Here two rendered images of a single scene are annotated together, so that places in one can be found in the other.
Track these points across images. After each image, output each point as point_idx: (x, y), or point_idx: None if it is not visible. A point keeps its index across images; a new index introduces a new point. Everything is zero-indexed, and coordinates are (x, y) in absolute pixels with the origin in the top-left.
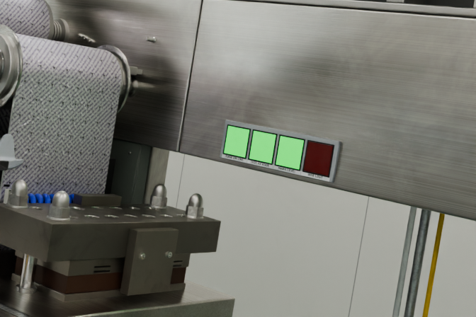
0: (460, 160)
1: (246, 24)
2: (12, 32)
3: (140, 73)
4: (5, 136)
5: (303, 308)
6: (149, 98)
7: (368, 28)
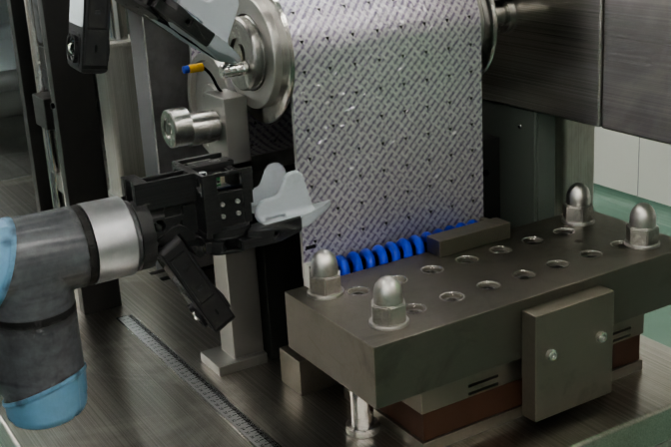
0: None
1: None
2: None
3: None
4: (287, 176)
5: None
6: (537, 32)
7: None
